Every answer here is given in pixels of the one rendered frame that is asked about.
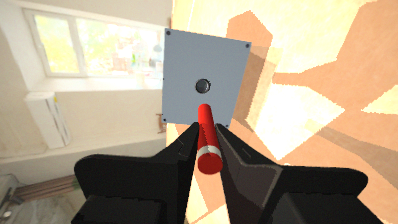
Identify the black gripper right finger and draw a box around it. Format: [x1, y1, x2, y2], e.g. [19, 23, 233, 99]
[215, 123, 369, 224]

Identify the red peg with white band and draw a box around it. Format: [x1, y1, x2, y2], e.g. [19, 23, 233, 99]
[197, 104, 223, 175]

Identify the grey sloped panel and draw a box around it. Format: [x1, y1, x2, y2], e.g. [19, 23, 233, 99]
[161, 28, 252, 129]

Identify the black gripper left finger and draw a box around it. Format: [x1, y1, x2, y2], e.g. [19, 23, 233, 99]
[74, 122, 200, 224]

